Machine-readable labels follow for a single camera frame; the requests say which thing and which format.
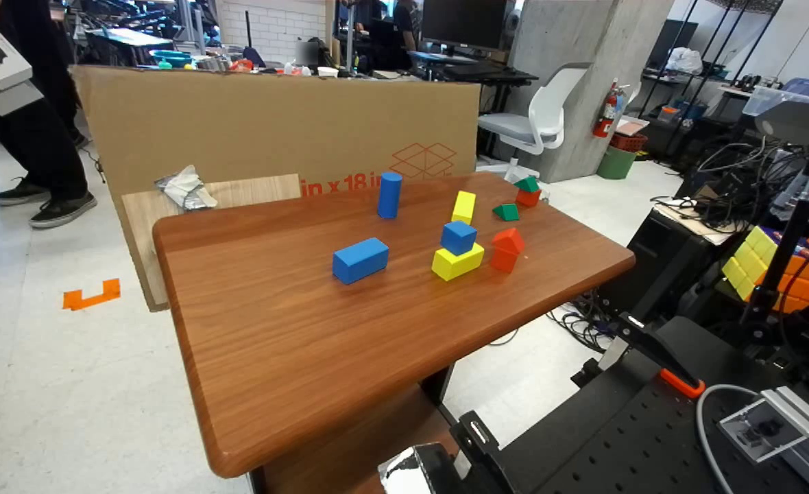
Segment blue cylindrical block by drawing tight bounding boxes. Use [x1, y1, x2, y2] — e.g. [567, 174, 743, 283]
[375, 170, 406, 223]

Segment blue rectangular block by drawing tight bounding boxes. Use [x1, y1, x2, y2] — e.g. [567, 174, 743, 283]
[328, 235, 391, 288]

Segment yellow arch block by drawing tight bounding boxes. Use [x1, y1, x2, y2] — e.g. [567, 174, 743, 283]
[429, 242, 488, 283]

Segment blue square block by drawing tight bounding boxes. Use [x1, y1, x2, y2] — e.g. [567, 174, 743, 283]
[439, 220, 480, 259]

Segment long yellow block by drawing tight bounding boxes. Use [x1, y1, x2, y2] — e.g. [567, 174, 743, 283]
[450, 189, 480, 229]

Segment tall orange block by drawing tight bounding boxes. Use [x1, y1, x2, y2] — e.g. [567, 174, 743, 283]
[488, 229, 530, 277]

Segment large printed cardboard box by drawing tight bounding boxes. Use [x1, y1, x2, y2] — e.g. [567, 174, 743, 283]
[70, 64, 482, 223]

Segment white office chair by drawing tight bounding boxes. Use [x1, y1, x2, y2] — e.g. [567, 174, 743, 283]
[476, 64, 591, 159]

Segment crumpled clear plastic bag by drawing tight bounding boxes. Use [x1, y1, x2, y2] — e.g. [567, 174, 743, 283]
[152, 161, 220, 215]

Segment green bin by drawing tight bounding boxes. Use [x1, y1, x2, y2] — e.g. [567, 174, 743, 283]
[595, 145, 636, 181]

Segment black monitor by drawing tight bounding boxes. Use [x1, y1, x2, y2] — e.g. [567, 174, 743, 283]
[420, 0, 517, 52]

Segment red fire extinguisher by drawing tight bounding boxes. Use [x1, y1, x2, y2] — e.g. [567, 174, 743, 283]
[590, 79, 627, 142]

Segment light wooden board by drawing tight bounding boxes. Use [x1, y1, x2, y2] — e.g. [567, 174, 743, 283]
[121, 170, 305, 312]

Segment black side cart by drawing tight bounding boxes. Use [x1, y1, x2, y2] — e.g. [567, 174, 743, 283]
[626, 201, 743, 323]

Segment black perforated breadboard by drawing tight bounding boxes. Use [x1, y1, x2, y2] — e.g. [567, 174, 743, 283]
[488, 312, 809, 494]

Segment yellow sticky notes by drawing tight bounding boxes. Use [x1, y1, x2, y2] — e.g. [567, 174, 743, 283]
[717, 226, 782, 301]

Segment person in black clothes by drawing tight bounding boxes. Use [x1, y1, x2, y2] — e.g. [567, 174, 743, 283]
[0, 0, 98, 230]

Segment wooden table pedestal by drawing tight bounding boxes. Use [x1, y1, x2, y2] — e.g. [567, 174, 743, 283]
[251, 382, 464, 494]

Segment black clamp orange handle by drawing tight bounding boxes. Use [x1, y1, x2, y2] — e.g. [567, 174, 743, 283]
[591, 319, 708, 404]

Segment gray coiled cable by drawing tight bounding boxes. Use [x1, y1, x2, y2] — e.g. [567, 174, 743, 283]
[693, 382, 765, 494]

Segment black camera stand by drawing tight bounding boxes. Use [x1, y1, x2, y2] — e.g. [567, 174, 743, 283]
[743, 134, 809, 369]

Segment aluminium bracket plate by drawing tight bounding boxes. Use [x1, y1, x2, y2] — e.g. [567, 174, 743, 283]
[716, 385, 809, 494]

